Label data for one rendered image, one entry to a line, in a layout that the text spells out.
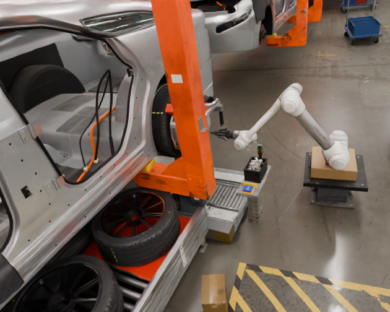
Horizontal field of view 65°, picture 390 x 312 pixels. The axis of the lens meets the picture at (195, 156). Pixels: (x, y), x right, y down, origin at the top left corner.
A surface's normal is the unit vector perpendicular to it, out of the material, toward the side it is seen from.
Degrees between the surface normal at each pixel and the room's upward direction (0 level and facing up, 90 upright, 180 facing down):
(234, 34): 90
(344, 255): 0
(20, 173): 89
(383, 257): 0
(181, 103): 90
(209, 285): 0
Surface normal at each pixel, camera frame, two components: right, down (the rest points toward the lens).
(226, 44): -0.06, 0.79
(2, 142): 0.88, 0.07
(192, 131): -0.43, 0.54
